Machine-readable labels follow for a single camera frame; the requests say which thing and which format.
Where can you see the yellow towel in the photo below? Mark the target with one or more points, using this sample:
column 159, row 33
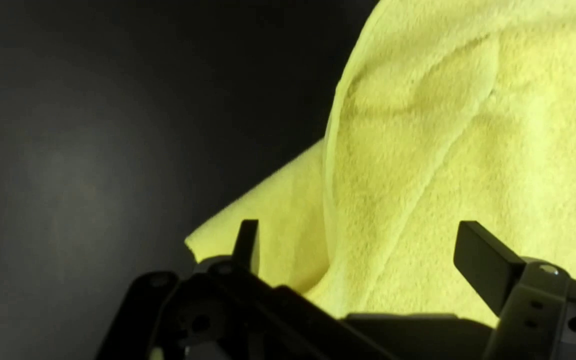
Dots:
column 447, row 110

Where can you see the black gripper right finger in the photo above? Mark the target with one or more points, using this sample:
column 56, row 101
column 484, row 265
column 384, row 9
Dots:
column 532, row 299

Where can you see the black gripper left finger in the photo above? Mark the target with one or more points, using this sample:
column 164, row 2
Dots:
column 227, row 312

